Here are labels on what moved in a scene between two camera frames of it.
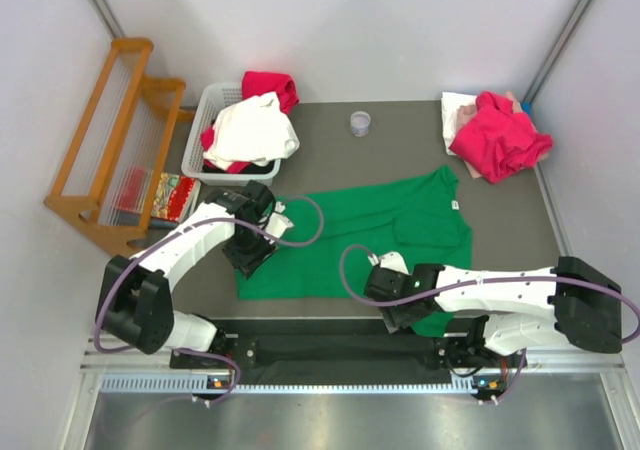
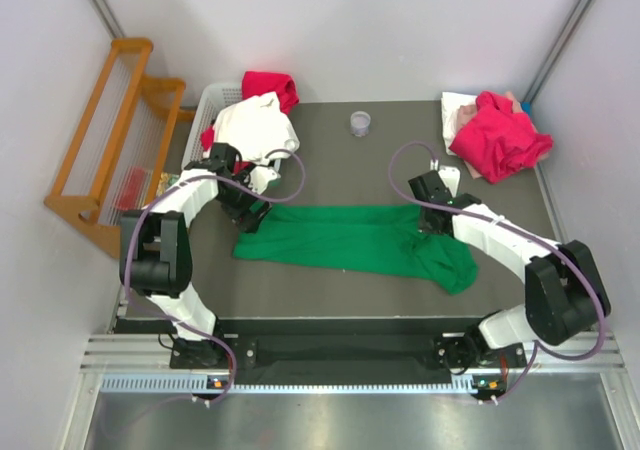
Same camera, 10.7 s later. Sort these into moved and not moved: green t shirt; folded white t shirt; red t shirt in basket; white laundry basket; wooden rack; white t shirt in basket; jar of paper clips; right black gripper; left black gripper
Moved: right black gripper; green t shirt; left black gripper
Not moved: red t shirt in basket; wooden rack; jar of paper clips; white laundry basket; white t shirt in basket; folded white t shirt
